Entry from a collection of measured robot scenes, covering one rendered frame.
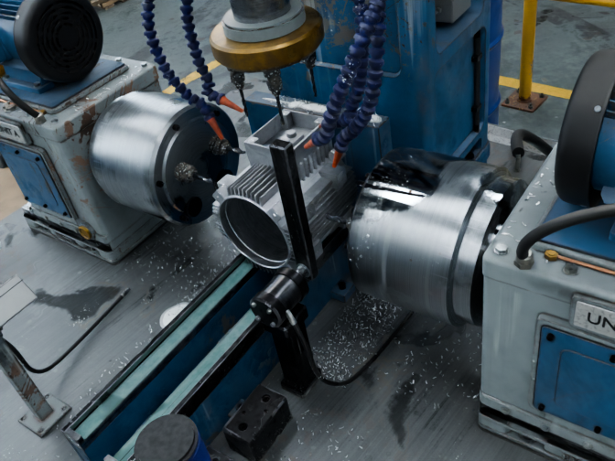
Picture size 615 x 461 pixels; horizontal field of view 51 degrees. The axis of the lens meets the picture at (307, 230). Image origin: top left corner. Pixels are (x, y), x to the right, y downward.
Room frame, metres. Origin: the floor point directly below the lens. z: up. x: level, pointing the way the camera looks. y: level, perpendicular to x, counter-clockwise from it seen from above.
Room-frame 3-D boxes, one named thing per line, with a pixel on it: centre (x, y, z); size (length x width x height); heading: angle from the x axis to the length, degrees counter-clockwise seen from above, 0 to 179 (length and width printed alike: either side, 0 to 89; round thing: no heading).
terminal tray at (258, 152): (0.99, 0.00, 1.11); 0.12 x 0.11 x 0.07; 138
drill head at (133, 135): (1.19, 0.29, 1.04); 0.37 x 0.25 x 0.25; 48
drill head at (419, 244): (0.73, -0.22, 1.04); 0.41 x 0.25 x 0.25; 48
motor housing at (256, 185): (0.96, 0.03, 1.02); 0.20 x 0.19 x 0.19; 138
